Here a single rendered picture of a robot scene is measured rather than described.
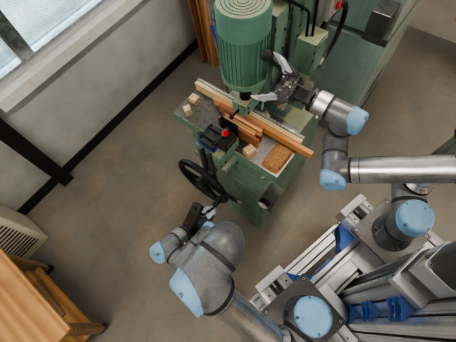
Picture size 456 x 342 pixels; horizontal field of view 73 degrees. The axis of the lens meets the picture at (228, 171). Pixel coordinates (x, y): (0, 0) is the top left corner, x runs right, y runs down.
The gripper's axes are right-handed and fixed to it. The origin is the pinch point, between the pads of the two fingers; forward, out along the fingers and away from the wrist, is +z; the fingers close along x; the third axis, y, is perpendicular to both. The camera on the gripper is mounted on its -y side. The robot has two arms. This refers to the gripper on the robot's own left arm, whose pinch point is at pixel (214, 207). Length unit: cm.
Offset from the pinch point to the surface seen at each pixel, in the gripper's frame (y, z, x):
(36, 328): 65, -70, -39
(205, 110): -27.8, 22.1, -30.6
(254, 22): -79, -3, 1
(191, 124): -23.0, 13.7, -30.9
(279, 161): -25.8, 19.3, 14.5
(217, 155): -23.1, 4.7, -7.3
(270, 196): 3.3, 30.7, 12.6
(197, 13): -41, 120, -127
